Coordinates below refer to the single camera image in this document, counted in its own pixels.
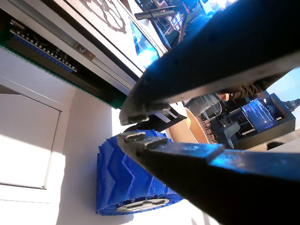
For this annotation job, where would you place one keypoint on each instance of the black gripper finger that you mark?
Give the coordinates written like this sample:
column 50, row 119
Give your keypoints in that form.
column 211, row 58
column 222, row 182

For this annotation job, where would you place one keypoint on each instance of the brown paper bowl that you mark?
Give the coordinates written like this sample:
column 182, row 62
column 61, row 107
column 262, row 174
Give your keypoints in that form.
column 187, row 129

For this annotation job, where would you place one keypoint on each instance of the black box with blue screen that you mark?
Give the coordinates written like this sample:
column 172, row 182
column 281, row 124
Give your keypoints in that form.
column 257, row 112

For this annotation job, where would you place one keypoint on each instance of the blue ribbed rover wheel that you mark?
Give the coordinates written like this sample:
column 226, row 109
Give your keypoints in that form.
column 122, row 178

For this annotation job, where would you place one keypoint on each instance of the white paper sheet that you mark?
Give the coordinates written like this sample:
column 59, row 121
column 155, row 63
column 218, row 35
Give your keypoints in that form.
column 23, row 140

